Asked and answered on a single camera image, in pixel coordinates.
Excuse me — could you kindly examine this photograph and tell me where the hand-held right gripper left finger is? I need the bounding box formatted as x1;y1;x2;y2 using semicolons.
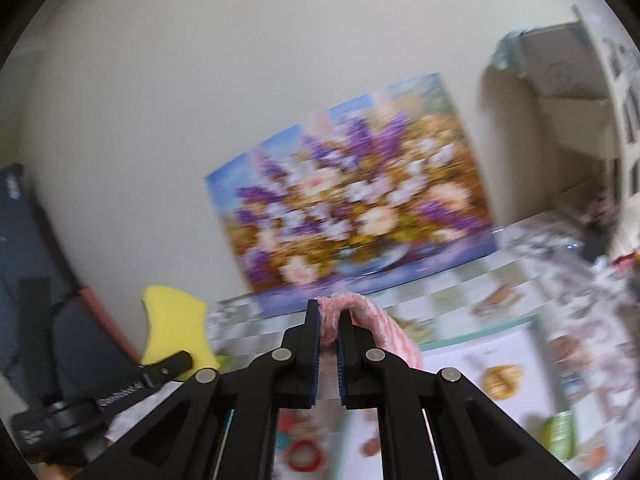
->
92;299;321;480

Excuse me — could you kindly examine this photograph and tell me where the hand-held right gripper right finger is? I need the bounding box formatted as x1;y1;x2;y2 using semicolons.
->
337;308;581;480

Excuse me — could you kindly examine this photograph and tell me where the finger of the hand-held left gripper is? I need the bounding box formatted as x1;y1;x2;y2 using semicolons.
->
95;351;194;413

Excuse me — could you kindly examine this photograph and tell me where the pink white striped fluffy cloth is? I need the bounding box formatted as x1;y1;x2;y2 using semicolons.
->
317;292;426;371

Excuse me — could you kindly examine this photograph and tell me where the yellow sponge with green pad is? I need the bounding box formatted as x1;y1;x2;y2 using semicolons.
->
140;285;221;381

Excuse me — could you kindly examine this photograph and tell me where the teal tray with white inside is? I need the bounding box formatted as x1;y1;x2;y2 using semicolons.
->
272;314;571;480

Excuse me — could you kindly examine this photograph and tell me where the green tissue packet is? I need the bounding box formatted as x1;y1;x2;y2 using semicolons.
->
542;410;578;461

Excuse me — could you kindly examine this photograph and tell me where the red tape roll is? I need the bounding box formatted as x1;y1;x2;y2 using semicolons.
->
286;437;323;473

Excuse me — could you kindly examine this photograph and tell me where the floral painting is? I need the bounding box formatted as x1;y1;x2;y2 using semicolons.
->
204;72;499;319

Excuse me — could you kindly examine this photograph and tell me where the checkered tablecloth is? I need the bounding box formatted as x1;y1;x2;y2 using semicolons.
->
205;210;640;480

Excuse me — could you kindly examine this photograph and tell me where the white shelf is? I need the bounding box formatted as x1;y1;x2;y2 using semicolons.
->
480;5;640;261

